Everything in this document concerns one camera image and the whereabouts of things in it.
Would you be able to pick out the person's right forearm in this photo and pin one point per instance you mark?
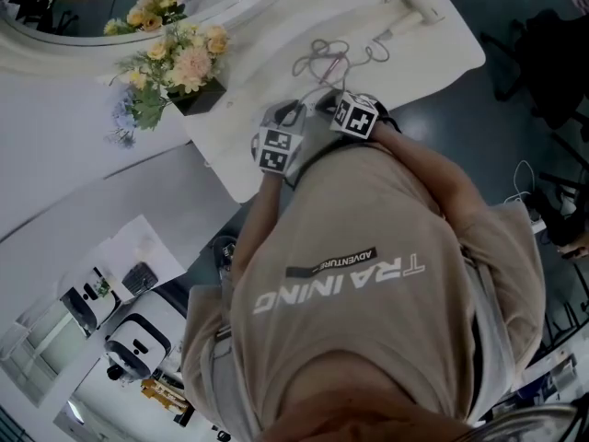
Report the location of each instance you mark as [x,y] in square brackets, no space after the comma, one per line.
[428,168]

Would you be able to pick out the person's beige shirt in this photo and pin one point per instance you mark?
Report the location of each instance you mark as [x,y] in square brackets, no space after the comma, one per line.
[345,210]

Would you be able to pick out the oval mirror with ornate frame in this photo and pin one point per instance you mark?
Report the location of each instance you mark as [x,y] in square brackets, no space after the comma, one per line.
[46,53]

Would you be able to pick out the black keyboard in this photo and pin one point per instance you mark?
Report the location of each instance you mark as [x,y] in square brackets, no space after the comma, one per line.
[139,278]

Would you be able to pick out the black flower pot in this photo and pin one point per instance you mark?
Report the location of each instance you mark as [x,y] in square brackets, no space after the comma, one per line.
[198,101]

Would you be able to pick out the black office chair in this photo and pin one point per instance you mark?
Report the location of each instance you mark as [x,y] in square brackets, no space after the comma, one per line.
[547,62]

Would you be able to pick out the person's left forearm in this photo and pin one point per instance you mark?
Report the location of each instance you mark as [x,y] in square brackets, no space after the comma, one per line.
[267,194]

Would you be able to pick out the white vanity table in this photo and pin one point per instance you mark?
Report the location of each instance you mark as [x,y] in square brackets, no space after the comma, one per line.
[414,72]

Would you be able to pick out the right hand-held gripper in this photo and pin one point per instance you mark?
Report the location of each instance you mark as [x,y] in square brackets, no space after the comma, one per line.
[354,115]

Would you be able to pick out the white hair dryer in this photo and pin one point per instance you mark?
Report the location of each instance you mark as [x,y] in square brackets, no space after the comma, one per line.
[425,5]

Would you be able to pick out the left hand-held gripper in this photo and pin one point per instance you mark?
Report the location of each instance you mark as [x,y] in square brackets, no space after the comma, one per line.
[276,150]

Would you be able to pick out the artificial flower bouquet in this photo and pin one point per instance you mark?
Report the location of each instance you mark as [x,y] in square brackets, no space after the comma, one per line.
[193,62]

